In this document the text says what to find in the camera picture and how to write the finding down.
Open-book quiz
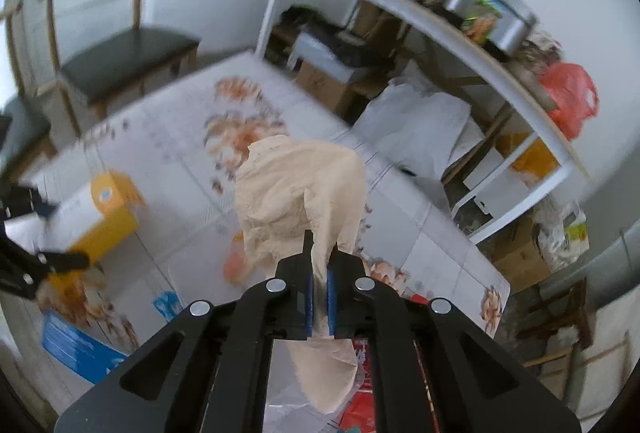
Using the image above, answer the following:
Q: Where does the beige paper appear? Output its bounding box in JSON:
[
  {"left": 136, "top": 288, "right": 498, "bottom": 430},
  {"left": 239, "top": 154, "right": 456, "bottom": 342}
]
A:
[{"left": 234, "top": 138, "right": 368, "bottom": 416}]

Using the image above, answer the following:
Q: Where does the white desk with wooden top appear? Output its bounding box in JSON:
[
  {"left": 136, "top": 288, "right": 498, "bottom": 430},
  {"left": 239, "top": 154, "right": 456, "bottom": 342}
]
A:
[{"left": 255, "top": 0, "right": 591, "bottom": 244}]

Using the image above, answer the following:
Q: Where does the wooden chair with dark seat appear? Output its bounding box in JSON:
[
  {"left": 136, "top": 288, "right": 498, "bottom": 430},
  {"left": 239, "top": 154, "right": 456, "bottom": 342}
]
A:
[
  {"left": 5, "top": 0, "right": 202, "bottom": 129},
  {"left": 0, "top": 106, "right": 53, "bottom": 174}
]

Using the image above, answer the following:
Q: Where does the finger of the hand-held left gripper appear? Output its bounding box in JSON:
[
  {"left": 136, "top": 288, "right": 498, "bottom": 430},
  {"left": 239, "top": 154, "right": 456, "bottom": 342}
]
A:
[
  {"left": 0, "top": 233, "right": 91, "bottom": 300},
  {"left": 0, "top": 186, "right": 57, "bottom": 224}
]

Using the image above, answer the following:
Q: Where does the large white sack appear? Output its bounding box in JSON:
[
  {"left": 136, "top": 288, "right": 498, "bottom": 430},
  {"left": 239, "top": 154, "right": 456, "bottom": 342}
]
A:
[{"left": 351, "top": 77, "right": 475, "bottom": 181}]

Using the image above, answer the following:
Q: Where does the yellow and white box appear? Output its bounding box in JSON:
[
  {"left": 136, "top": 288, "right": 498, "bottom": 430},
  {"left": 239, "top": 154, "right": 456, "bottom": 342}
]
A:
[{"left": 42, "top": 170, "right": 147, "bottom": 296}]

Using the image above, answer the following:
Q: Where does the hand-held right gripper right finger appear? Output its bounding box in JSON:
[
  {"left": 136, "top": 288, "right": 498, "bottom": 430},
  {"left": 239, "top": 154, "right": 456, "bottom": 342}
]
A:
[{"left": 326, "top": 244, "right": 583, "bottom": 433}]

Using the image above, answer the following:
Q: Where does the red plastic bag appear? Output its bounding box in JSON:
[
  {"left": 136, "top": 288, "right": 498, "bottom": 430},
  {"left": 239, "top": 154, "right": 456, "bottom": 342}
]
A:
[{"left": 539, "top": 62, "right": 600, "bottom": 140}]

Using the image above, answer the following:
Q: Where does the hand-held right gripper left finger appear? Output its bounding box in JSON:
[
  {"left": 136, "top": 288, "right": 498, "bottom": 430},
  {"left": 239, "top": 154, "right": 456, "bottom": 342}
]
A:
[{"left": 52, "top": 229, "right": 316, "bottom": 433}]

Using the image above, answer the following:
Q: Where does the yellow plastic bag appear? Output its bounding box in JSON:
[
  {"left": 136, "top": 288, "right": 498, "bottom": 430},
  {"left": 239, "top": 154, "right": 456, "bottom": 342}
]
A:
[{"left": 507, "top": 138, "right": 560, "bottom": 186}]

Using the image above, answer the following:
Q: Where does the white printed sack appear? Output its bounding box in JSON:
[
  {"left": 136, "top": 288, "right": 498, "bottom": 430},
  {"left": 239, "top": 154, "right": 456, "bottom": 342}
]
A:
[{"left": 537, "top": 202, "right": 590, "bottom": 270}]

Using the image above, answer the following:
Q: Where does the floral tablecloth table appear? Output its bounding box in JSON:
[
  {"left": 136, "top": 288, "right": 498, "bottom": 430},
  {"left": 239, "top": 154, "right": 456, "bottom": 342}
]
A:
[{"left": 10, "top": 50, "right": 512, "bottom": 433}]

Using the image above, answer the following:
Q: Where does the black cloth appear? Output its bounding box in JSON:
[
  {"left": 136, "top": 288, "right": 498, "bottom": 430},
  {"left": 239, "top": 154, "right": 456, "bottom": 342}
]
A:
[{"left": 279, "top": 4, "right": 383, "bottom": 68}]

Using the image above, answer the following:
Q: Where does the white storage box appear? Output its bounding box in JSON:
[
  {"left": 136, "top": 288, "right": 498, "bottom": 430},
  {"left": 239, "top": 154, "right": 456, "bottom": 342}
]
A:
[{"left": 462, "top": 148, "right": 533, "bottom": 220}]

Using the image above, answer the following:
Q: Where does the blue and white box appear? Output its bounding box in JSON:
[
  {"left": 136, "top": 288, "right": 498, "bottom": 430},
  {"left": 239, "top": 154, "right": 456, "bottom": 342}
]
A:
[{"left": 41, "top": 285, "right": 182, "bottom": 386}]

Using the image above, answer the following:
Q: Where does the small cardboard box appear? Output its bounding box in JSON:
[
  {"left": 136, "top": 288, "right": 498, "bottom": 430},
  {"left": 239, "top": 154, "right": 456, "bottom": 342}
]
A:
[{"left": 295, "top": 60, "right": 357, "bottom": 115}]

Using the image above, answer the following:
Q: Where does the dark wooden stool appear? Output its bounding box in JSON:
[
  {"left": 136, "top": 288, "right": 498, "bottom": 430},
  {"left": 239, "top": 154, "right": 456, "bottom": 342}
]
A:
[{"left": 515, "top": 277, "right": 592, "bottom": 366}]

